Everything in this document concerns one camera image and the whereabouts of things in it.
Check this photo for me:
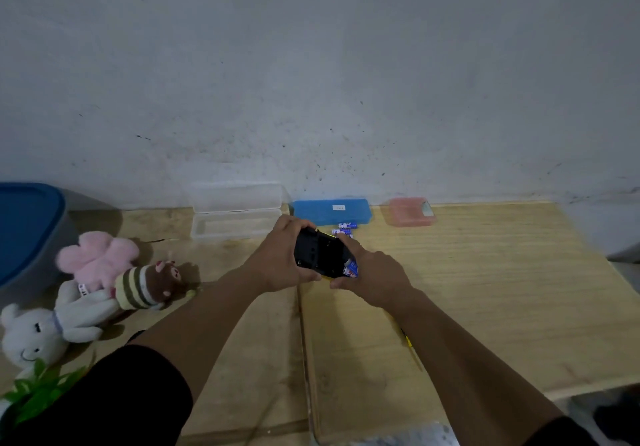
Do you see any person's right hand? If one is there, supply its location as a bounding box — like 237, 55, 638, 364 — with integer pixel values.
329, 233, 416, 311

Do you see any person's left hand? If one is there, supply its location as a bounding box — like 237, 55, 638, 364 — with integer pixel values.
239, 214, 323, 294

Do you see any gold toy car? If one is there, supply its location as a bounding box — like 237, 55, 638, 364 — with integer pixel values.
293, 225, 359, 280

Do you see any clear plastic box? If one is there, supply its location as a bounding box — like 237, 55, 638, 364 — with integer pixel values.
189, 182, 284, 241

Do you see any yellow black screwdriver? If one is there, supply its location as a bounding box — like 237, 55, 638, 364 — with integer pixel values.
399, 329, 425, 373

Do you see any blue plastic box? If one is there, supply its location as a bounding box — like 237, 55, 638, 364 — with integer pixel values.
291, 198, 373, 227

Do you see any pink plastic box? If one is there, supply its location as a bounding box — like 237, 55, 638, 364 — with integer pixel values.
382, 197, 437, 227

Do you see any person's left forearm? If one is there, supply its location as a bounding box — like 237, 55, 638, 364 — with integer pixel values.
127, 266, 273, 404

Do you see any person's right forearm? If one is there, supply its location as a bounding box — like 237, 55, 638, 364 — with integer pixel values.
389, 288, 566, 446

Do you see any brown striped plush toy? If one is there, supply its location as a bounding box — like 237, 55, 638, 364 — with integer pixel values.
112, 259, 193, 311

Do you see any pink plush toy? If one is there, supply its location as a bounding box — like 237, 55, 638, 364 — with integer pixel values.
55, 231, 141, 293

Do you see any person's black left sleeve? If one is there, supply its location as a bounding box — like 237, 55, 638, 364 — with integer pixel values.
0, 344, 195, 446

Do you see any person's black sleeve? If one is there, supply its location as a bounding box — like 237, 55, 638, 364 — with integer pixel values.
0, 344, 195, 446
522, 414, 601, 446

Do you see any person's black right sleeve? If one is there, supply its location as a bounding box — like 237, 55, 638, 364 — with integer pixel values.
522, 414, 601, 446

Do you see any white plush rabbit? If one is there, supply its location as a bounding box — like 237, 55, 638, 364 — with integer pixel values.
0, 280, 123, 371

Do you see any grey bin with blue lid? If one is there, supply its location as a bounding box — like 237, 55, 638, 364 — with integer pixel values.
0, 182, 79, 307

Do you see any artificial plant in white pot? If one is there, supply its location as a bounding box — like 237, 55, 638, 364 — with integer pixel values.
0, 358, 93, 429

